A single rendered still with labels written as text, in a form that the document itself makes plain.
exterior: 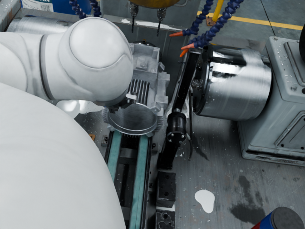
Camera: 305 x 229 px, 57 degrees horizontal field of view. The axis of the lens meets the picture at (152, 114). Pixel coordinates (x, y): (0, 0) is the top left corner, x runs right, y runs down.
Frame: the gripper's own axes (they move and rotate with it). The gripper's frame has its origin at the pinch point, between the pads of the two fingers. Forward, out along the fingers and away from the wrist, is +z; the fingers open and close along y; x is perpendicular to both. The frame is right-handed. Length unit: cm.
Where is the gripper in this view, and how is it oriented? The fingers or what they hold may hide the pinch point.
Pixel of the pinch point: (112, 105)
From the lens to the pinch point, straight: 77.7
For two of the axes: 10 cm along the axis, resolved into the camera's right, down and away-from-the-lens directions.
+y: -9.9, -1.4, -0.6
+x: -1.2, 9.8, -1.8
